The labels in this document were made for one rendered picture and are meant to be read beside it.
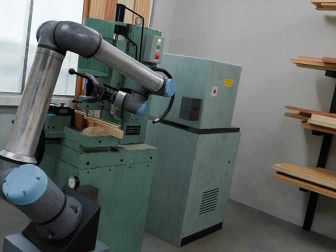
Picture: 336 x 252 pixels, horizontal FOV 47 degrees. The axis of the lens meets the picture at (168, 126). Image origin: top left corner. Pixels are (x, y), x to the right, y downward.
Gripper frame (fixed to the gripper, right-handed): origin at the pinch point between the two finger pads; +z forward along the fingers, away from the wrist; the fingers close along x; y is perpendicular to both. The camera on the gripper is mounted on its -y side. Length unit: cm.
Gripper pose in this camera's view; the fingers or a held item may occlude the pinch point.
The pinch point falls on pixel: (80, 86)
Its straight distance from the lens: 207.2
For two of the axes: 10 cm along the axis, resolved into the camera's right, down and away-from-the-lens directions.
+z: -9.4, -3.3, 0.1
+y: 0.0, -0.4, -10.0
